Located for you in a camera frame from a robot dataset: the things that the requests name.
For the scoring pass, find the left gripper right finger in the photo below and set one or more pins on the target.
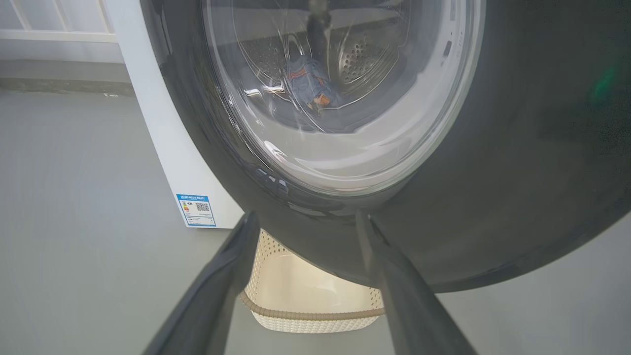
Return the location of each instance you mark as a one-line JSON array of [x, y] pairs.
[[414, 315]]

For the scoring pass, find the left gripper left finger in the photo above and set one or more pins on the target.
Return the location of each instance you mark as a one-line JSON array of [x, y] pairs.
[[212, 305]]

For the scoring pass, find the dark round washer door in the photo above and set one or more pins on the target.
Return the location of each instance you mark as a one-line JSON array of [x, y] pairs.
[[517, 172]]

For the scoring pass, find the blue garment with orange print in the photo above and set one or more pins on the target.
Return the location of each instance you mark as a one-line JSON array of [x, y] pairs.
[[308, 79]]

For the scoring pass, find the white front-load washing machine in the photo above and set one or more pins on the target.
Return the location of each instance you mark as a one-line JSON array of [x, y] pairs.
[[162, 123]]

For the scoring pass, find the cream perforated laundry basket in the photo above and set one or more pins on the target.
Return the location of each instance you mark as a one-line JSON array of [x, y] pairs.
[[305, 296]]

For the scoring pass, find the blue energy label sticker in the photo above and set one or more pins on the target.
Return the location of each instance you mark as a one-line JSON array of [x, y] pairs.
[[196, 210]]

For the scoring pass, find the white metal railing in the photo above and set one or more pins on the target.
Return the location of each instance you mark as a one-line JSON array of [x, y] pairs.
[[54, 35]]

